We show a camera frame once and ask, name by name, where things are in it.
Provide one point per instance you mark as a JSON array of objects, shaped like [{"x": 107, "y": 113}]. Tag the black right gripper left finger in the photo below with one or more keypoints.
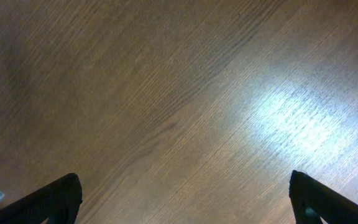
[{"x": 57, "y": 202}]

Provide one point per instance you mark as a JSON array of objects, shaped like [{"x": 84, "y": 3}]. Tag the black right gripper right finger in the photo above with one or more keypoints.
[{"x": 313, "y": 202}]

